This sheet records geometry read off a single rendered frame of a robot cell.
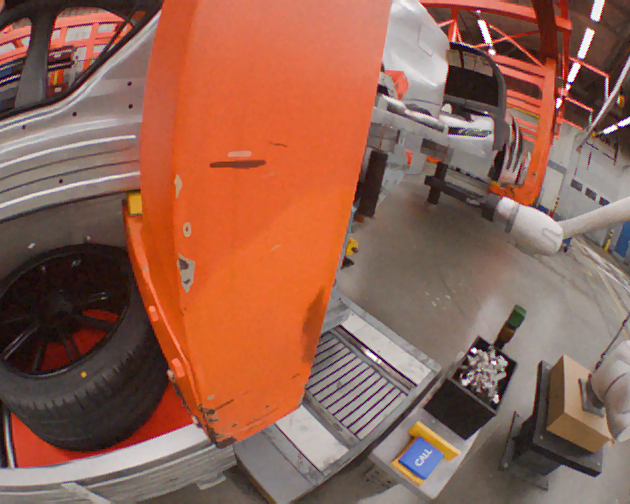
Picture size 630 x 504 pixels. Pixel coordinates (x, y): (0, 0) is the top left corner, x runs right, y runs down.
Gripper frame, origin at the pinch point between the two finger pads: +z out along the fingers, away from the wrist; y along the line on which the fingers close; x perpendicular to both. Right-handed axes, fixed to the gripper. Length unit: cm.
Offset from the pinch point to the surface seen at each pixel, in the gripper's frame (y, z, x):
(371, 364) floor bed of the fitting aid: -2, -2, -76
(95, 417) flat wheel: -97, 3, -41
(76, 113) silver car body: -88, 38, 12
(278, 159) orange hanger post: -69, -16, 8
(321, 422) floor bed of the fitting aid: -37, -9, -76
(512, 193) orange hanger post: 344, 12, -16
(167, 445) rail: -84, -6, -44
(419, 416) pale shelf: -39, -32, -38
